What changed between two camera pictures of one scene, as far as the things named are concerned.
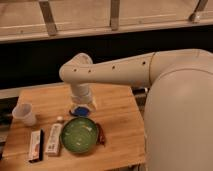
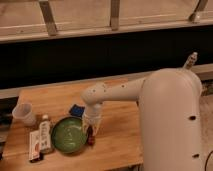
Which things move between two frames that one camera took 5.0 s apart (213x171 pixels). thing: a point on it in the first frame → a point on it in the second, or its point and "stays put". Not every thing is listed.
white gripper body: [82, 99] → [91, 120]
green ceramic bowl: [78, 135] stays put
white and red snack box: [34, 151] stays put
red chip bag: [100, 137] → [90, 137]
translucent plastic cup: [22, 114] stays put
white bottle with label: [52, 147] → [45, 134]
